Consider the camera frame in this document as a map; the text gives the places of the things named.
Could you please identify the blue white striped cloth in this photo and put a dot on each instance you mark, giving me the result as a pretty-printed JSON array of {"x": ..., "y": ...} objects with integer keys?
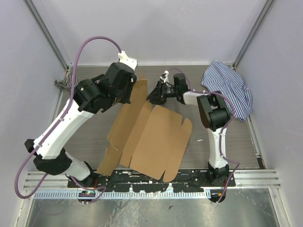
[{"x": 219, "y": 77}]

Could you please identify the brown cardboard box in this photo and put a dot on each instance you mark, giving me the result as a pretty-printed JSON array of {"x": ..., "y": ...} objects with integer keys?
[{"x": 148, "y": 139}]

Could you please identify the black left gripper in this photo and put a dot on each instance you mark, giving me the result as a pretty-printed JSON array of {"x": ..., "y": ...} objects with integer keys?
[{"x": 127, "y": 99}]

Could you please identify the white slotted cable duct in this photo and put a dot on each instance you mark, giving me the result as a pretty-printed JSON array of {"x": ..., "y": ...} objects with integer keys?
[{"x": 75, "y": 194}]

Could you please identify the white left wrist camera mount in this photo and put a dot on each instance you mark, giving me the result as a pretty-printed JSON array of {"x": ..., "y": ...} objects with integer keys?
[{"x": 127, "y": 59}]

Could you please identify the left aluminium corner post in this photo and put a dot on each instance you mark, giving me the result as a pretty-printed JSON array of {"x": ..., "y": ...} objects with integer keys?
[{"x": 39, "y": 13}]

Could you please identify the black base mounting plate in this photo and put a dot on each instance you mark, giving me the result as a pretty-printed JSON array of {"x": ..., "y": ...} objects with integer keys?
[{"x": 187, "y": 180}]

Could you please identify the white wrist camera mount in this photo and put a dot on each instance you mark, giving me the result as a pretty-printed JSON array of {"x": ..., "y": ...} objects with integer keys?
[
  {"x": 127, "y": 59},
  {"x": 164, "y": 76}
]

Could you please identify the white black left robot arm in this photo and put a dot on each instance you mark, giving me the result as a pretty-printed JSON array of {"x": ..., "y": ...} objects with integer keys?
[{"x": 90, "y": 96}]

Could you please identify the aluminium corner post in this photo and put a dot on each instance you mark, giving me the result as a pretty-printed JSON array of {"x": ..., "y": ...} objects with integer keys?
[
  {"x": 39, "y": 13},
  {"x": 254, "y": 30}
]

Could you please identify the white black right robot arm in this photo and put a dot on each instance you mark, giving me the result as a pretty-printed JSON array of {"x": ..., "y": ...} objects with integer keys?
[{"x": 214, "y": 115}]

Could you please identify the black white striped cloth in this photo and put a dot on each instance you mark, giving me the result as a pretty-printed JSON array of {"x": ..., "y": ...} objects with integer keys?
[{"x": 65, "y": 84}]

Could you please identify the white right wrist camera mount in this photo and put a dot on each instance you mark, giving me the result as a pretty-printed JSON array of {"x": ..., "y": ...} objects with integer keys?
[{"x": 164, "y": 76}]

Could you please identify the aluminium rail beam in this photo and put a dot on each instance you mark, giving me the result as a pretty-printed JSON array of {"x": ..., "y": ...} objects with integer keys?
[{"x": 244, "y": 178}]

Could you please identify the right aluminium corner post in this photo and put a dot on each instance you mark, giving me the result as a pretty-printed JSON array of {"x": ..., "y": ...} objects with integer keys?
[{"x": 254, "y": 30}]

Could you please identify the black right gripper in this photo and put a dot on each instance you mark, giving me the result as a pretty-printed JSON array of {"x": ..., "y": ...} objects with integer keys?
[{"x": 158, "y": 96}]

